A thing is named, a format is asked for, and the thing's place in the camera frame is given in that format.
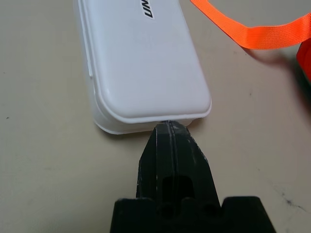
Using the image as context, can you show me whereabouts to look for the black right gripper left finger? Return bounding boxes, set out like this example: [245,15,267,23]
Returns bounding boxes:
[135,122,176,202]

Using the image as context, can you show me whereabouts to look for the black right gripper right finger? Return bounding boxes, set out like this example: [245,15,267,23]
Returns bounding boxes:
[169,120,221,208]

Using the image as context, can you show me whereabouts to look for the white plastic pencil case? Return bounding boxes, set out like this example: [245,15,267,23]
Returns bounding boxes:
[72,0,212,134]

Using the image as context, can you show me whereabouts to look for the orange and teal backpack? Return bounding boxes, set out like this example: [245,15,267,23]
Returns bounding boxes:
[189,0,311,84]

